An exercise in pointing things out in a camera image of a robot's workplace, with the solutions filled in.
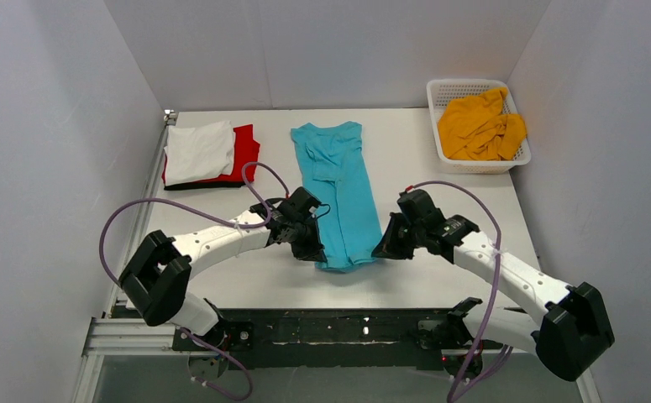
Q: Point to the turquoise t shirt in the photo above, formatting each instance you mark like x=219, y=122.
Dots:
x=333, y=170

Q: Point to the yellow crumpled t shirt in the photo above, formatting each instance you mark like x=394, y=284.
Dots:
x=475, y=128

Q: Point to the black folded t shirt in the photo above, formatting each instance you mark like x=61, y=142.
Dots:
x=197, y=185

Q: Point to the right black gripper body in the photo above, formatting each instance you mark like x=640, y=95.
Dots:
x=399, y=232

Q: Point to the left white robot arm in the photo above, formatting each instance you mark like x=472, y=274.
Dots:
x=157, y=276

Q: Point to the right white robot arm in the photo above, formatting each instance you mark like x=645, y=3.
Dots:
x=566, y=326

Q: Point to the red folded t shirt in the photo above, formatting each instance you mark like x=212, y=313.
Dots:
x=246, y=149

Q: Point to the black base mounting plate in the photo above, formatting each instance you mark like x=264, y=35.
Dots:
x=427, y=339

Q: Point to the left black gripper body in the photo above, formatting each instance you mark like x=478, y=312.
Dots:
x=304, y=234

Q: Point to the white folded t shirt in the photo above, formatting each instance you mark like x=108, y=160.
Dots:
x=199, y=153

